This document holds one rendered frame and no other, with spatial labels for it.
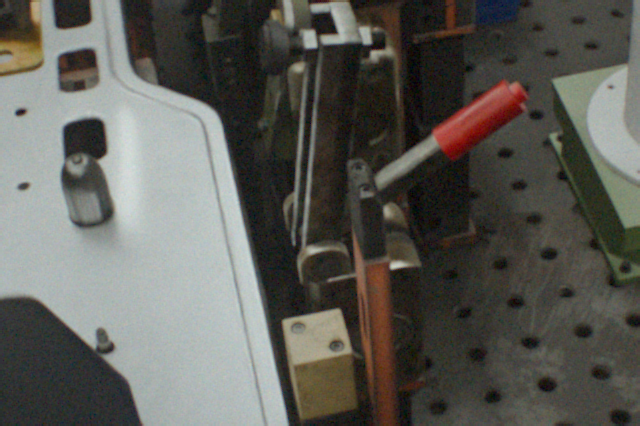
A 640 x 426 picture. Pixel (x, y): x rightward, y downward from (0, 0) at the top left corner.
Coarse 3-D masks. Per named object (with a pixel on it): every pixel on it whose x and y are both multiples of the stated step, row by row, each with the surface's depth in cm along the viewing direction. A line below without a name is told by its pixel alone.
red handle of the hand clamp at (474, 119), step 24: (480, 96) 71; (504, 96) 70; (456, 120) 71; (480, 120) 70; (504, 120) 70; (432, 144) 72; (456, 144) 71; (384, 168) 73; (408, 168) 72; (432, 168) 72; (384, 192) 72
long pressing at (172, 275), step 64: (128, 64) 98; (0, 128) 94; (64, 128) 94; (128, 128) 93; (192, 128) 92; (0, 192) 89; (128, 192) 88; (192, 192) 87; (0, 256) 84; (64, 256) 84; (128, 256) 83; (192, 256) 83; (256, 256) 83; (64, 320) 80; (128, 320) 79; (192, 320) 79; (256, 320) 78; (192, 384) 75; (256, 384) 75
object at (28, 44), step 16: (0, 0) 60; (0, 16) 59; (32, 16) 60; (0, 32) 60; (16, 32) 60; (32, 32) 59; (0, 48) 59; (16, 48) 59; (32, 48) 58; (0, 64) 58; (16, 64) 58; (32, 64) 58
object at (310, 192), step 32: (320, 32) 66; (352, 32) 64; (384, 32) 66; (288, 64) 64; (320, 64) 64; (352, 64) 64; (320, 96) 65; (352, 96) 66; (320, 128) 67; (352, 128) 67; (320, 160) 68; (320, 192) 70; (320, 224) 72
